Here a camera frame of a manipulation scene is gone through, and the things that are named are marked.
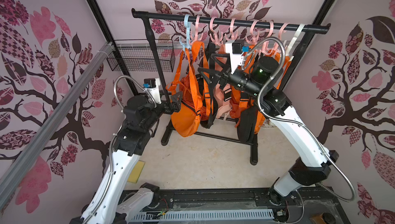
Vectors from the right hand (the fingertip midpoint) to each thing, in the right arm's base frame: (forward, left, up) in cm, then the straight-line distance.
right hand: (206, 60), depth 49 cm
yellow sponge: (-18, +39, -57) cm, 72 cm away
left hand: (+1, +14, -17) cm, 22 cm away
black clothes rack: (+6, +23, -56) cm, 61 cm away
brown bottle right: (-39, -48, -50) cm, 80 cm away
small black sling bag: (-7, -17, -28) cm, 34 cm away
